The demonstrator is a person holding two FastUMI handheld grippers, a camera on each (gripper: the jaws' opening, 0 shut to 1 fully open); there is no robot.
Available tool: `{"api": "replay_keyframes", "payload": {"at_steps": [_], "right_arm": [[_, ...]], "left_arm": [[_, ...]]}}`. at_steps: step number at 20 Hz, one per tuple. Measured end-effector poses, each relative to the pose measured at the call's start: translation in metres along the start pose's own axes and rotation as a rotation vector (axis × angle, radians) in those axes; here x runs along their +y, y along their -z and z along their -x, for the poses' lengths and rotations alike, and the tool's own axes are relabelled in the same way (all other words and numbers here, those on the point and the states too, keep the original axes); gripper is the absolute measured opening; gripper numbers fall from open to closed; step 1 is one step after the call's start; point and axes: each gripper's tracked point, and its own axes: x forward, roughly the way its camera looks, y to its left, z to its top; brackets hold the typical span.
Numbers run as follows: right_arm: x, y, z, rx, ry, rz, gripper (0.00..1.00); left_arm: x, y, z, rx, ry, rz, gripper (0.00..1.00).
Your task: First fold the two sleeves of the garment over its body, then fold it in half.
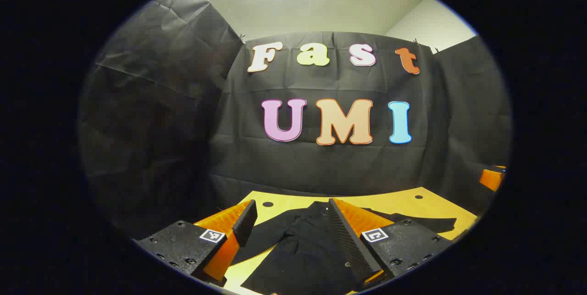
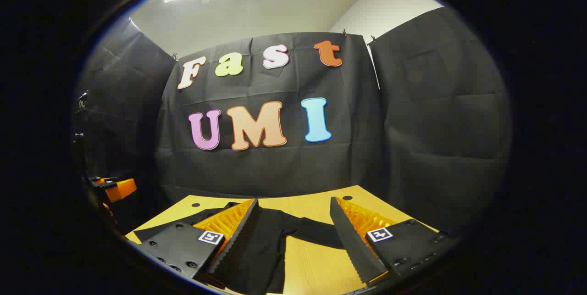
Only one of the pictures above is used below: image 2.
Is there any black backdrop cloth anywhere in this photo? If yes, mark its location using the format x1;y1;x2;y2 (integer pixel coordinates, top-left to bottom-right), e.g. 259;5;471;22
73;7;512;236

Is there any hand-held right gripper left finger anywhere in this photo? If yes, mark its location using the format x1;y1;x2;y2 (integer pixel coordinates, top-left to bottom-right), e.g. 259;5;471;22
137;198;260;286

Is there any black garment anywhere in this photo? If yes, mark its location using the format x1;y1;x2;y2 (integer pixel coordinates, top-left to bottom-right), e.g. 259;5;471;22
133;201;347;295

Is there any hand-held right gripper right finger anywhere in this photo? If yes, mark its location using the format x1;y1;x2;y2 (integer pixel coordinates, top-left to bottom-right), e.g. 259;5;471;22
329;196;460;285

